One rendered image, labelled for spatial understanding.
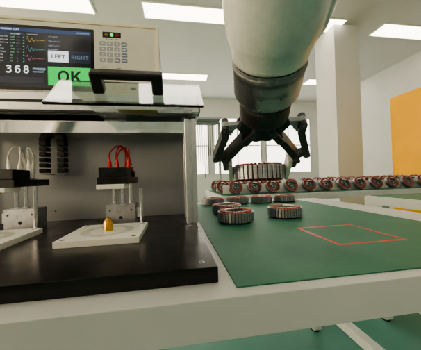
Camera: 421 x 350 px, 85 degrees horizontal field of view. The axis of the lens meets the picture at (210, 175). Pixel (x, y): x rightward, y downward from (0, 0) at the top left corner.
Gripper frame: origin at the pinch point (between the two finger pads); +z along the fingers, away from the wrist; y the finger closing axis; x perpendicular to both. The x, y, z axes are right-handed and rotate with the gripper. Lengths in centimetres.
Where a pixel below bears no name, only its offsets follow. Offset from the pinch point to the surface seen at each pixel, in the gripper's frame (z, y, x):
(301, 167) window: 614, 205, 391
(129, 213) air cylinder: 12.1, -33.8, -4.2
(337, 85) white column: 217, 160, 291
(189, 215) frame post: 13.5, -17.7, -4.6
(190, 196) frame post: 11.7, -17.3, 0.0
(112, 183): 1.0, -33.9, -1.1
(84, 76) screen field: -9, -44, 27
